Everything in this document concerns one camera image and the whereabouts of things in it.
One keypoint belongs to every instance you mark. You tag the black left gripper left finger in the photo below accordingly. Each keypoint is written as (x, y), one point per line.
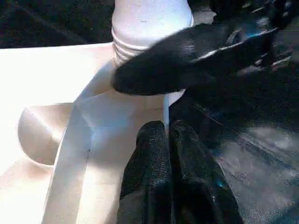
(149, 177)

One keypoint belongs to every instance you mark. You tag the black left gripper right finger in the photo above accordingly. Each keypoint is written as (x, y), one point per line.
(196, 186)

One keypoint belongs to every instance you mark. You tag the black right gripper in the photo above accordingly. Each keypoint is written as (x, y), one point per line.
(271, 18)

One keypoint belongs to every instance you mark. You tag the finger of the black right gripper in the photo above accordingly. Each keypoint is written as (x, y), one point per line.
(177, 60)

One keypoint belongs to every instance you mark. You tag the white plastic table leg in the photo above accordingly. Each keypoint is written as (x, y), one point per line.
(149, 23)

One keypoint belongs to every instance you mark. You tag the white plastic table top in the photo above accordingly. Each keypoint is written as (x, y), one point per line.
(56, 116)

